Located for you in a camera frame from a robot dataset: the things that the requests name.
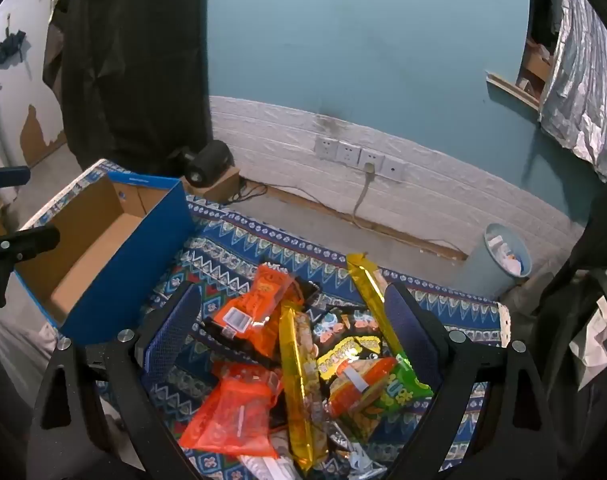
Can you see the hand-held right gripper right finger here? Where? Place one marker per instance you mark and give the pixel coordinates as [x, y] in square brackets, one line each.
[413, 335]

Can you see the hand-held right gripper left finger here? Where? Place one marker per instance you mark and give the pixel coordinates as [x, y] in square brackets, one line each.
[171, 332]

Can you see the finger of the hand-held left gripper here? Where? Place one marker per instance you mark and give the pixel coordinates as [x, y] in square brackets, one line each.
[28, 240]
[8, 176]

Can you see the green orange snack packet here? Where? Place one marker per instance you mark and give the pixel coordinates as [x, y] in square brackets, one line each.
[378, 390]

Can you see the yellow long chip packet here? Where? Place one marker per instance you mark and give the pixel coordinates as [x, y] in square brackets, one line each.
[298, 385]
[366, 285]

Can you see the black yellow snack packet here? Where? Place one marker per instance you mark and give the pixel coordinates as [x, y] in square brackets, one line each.
[341, 332]

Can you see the blue cardboard box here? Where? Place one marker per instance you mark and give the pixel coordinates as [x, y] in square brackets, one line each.
[133, 260]

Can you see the silver black snack packet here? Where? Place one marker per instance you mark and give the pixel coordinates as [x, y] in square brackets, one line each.
[358, 460]

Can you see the white snack packet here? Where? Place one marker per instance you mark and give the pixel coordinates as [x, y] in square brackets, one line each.
[266, 467]

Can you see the white door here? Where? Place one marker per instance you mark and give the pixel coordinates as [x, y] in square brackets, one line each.
[28, 85]

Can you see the light blue trash bin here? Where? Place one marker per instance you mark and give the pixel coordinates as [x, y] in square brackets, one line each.
[488, 270]

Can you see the blue patterned blanket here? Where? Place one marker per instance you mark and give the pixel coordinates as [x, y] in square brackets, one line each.
[218, 240]

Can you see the black folded umbrella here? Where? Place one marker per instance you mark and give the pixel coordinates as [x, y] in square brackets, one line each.
[8, 47]

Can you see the small brown cardboard box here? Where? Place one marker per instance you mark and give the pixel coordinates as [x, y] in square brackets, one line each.
[223, 185]

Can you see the dark hanging cloth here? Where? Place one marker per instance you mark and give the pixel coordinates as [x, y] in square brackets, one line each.
[133, 60]

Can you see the black cylindrical speaker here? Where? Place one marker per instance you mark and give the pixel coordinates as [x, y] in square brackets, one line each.
[208, 162]

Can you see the black chair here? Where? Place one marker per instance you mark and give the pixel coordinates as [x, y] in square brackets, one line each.
[598, 240]

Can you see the silver foil curtain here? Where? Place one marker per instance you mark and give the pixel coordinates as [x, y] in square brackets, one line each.
[578, 85]

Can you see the white wall socket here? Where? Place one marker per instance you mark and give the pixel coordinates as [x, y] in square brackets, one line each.
[348, 152]
[326, 146]
[371, 157]
[394, 167]

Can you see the wooden window frame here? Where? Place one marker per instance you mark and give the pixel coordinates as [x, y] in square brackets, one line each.
[513, 91]

